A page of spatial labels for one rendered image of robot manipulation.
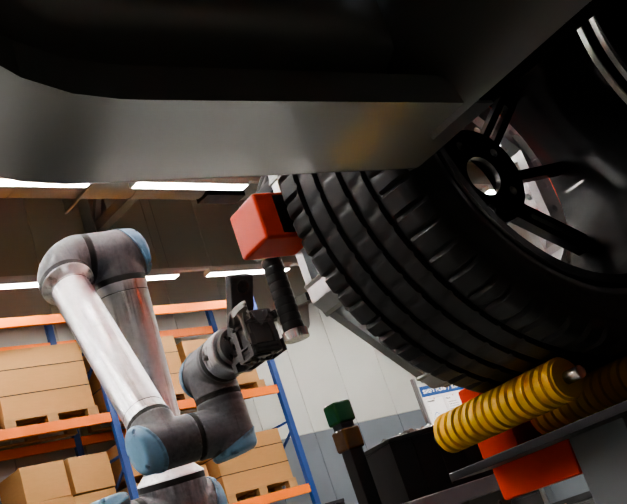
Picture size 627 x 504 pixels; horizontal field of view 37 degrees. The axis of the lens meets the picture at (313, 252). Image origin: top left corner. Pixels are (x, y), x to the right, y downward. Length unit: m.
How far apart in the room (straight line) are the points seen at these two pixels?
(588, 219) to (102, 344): 0.94
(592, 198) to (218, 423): 0.77
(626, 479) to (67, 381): 11.01
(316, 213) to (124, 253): 0.98
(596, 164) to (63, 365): 10.83
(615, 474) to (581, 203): 0.51
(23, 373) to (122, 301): 9.80
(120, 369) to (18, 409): 9.90
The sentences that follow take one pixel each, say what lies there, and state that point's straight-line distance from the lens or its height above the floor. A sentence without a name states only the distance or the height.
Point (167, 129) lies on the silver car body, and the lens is 0.74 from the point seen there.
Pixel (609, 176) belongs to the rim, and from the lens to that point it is 1.59.
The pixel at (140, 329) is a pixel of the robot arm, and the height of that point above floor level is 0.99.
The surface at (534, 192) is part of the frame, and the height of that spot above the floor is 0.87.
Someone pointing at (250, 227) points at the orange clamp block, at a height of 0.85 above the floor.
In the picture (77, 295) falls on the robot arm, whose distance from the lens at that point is 1.99.
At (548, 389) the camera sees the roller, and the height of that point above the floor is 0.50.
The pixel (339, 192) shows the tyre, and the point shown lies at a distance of 1.17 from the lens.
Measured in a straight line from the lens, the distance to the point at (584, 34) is 1.15.
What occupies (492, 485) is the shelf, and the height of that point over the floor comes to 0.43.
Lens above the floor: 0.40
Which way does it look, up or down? 18 degrees up
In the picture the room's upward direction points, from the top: 19 degrees counter-clockwise
